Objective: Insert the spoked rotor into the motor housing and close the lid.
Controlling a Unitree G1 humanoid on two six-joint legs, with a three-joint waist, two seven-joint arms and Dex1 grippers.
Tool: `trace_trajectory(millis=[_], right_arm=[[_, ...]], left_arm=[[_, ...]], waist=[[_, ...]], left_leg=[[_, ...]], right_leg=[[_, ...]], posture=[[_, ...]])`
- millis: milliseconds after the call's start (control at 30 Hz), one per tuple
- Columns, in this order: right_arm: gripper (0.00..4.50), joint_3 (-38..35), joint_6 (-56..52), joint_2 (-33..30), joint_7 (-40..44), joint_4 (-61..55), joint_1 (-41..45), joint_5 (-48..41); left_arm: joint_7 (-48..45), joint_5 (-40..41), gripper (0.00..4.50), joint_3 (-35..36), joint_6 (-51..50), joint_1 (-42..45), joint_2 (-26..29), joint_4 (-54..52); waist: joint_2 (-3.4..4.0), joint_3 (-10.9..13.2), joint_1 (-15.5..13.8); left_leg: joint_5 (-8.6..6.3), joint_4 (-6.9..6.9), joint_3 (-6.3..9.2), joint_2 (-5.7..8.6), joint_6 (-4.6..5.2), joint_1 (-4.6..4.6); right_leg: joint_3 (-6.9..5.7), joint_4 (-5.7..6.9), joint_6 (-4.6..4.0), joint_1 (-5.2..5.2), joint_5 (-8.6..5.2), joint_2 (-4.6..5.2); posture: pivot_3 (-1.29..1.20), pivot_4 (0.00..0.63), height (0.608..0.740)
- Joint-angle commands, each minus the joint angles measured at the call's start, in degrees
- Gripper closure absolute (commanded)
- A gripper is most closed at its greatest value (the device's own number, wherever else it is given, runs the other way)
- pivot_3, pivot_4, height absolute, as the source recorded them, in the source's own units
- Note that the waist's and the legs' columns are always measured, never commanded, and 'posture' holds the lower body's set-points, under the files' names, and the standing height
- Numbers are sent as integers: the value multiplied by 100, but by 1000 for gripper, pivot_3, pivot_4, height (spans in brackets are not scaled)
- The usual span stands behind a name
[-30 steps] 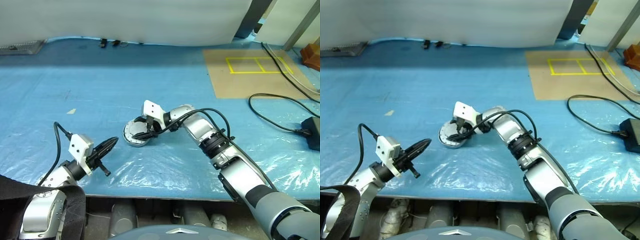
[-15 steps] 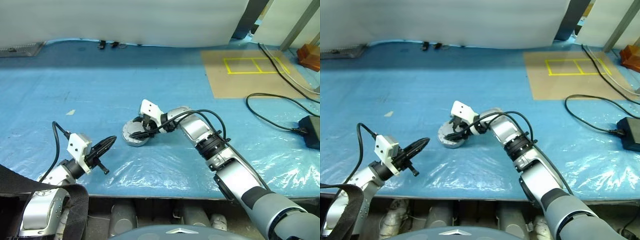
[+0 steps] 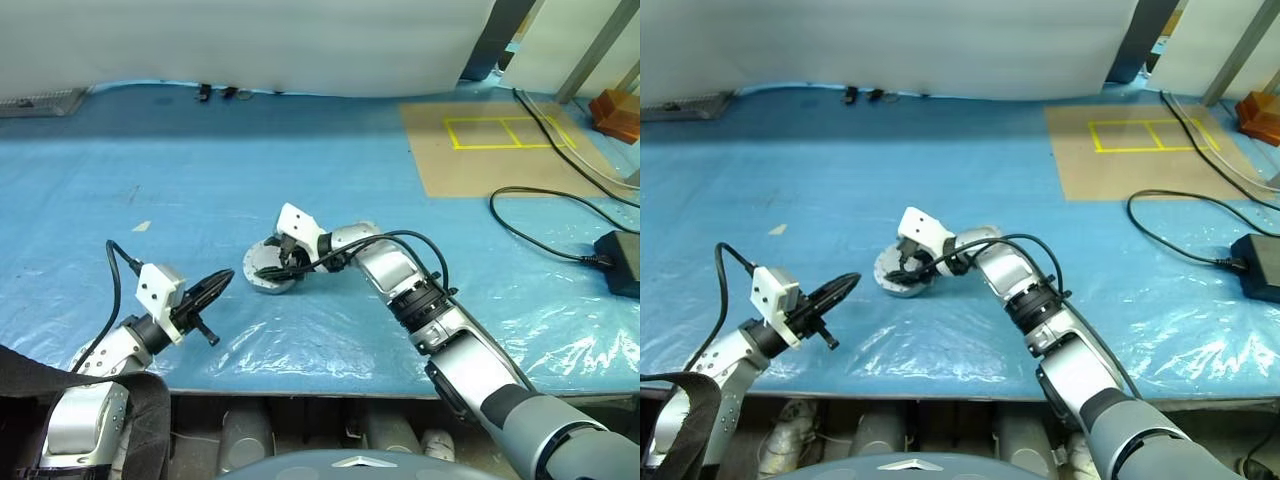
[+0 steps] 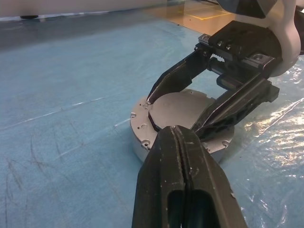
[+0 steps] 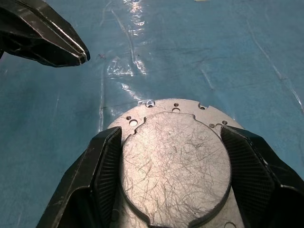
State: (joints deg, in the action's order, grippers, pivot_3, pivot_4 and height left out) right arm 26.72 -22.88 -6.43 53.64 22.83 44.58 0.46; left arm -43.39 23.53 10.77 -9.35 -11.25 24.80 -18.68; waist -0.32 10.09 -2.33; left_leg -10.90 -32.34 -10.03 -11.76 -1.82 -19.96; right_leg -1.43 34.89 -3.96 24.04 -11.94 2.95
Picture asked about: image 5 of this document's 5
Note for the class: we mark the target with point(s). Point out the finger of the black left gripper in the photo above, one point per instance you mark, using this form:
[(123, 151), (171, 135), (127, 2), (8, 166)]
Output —
[(54, 16), (42, 45)]

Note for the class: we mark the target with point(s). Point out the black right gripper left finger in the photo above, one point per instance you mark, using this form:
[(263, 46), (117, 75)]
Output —
[(78, 190)]

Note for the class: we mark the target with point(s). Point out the round silver motor lid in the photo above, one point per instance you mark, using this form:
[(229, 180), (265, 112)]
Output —
[(175, 166)]

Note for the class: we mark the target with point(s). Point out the blue plastic table cover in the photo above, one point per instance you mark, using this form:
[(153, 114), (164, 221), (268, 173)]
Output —
[(190, 59)]

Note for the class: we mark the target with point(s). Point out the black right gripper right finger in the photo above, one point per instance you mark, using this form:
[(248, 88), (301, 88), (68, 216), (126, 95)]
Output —
[(266, 190)]

